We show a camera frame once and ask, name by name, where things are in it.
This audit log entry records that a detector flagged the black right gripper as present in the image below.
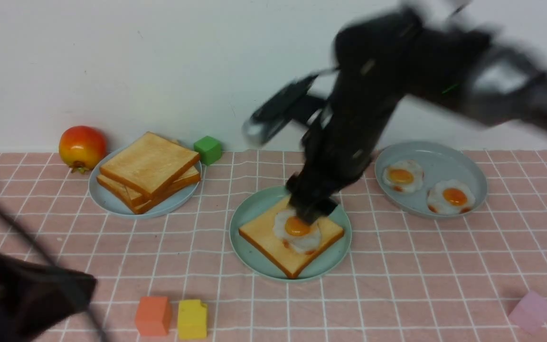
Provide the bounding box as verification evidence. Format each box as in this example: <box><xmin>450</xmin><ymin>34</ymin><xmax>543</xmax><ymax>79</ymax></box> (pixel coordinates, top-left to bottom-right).
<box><xmin>286</xmin><ymin>92</ymin><xmax>397</xmax><ymax>224</ymax></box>

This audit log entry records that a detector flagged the fried egg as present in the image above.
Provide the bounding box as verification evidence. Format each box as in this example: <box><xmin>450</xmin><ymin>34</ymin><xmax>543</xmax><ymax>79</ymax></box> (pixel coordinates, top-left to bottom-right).
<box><xmin>272</xmin><ymin>209</ymin><xmax>322</xmax><ymax>255</ymax></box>
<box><xmin>383</xmin><ymin>160</ymin><xmax>424</xmax><ymax>193</ymax></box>
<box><xmin>427</xmin><ymin>179</ymin><xmax>476</xmax><ymax>216</ymax></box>

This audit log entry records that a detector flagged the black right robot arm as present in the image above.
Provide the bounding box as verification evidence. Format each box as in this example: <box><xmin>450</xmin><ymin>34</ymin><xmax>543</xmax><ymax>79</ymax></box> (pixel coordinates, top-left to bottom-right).
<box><xmin>286</xmin><ymin>6</ymin><xmax>547</xmax><ymax>223</ymax></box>

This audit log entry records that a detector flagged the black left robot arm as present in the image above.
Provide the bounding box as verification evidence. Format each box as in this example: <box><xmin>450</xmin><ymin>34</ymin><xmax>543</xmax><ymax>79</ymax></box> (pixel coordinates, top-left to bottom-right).
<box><xmin>0</xmin><ymin>207</ymin><xmax>109</xmax><ymax>342</ymax></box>

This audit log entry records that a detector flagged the green centre plate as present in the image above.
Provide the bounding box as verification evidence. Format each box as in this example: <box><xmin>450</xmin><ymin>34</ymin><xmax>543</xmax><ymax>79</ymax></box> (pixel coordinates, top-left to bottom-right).
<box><xmin>229</xmin><ymin>186</ymin><xmax>352</xmax><ymax>282</ymax></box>

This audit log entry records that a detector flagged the grey egg plate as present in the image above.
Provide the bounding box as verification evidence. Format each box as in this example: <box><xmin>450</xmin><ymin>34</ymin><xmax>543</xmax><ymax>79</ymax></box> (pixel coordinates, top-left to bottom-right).
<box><xmin>374</xmin><ymin>141</ymin><xmax>488</xmax><ymax>219</ymax></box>

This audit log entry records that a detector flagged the green cube block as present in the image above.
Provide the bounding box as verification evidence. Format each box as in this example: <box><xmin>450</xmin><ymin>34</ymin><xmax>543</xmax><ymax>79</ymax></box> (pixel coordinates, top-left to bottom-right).
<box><xmin>193</xmin><ymin>136</ymin><xmax>222</xmax><ymax>165</ymax></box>

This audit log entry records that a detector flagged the pink checked tablecloth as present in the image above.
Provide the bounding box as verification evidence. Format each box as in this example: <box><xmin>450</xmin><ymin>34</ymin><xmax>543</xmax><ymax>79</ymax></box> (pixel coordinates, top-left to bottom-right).
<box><xmin>0</xmin><ymin>150</ymin><xmax>547</xmax><ymax>342</ymax></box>

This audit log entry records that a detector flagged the yellow cube block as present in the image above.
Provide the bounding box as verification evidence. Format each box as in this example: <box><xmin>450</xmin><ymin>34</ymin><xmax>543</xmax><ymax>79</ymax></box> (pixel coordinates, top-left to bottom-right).
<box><xmin>177</xmin><ymin>299</ymin><xmax>208</xmax><ymax>340</ymax></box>

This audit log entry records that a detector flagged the grey toast plate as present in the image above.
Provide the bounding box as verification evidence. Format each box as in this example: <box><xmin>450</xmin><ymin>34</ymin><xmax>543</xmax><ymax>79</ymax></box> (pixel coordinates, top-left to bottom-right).
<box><xmin>89</xmin><ymin>139</ymin><xmax>202</xmax><ymax>219</ymax></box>

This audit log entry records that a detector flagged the orange cube block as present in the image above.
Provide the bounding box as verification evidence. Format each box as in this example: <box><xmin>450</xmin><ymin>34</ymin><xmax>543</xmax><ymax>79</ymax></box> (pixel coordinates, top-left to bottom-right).
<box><xmin>134</xmin><ymin>296</ymin><xmax>173</xmax><ymax>336</ymax></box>

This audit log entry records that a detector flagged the red yellow apple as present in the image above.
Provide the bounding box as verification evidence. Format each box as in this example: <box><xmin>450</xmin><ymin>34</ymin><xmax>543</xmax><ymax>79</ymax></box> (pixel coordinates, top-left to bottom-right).
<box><xmin>58</xmin><ymin>125</ymin><xmax>107</xmax><ymax>174</ymax></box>

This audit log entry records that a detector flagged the pink cube block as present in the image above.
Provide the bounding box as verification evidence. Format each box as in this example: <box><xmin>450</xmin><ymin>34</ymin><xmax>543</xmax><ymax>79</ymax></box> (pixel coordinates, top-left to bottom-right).
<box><xmin>508</xmin><ymin>290</ymin><xmax>547</xmax><ymax>335</ymax></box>

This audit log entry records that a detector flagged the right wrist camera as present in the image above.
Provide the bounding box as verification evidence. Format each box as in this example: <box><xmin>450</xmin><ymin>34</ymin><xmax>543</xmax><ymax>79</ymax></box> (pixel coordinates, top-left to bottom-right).
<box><xmin>242</xmin><ymin>72</ymin><xmax>326</xmax><ymax>148</ymax></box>

